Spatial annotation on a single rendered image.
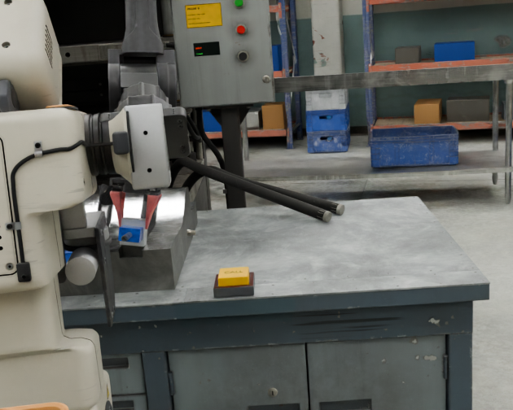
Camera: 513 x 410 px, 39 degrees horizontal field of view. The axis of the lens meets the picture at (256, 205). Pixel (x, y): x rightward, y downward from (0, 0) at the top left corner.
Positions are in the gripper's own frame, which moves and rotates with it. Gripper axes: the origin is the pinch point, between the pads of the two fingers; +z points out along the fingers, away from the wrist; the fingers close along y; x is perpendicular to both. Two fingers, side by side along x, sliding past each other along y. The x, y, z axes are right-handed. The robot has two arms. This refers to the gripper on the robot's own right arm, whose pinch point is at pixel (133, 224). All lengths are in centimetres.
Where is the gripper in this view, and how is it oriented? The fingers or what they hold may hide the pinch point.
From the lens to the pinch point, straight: 148.8
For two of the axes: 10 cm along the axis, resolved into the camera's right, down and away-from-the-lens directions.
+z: -0.9, 9.9, 0.9
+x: 0.0, 0.9, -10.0
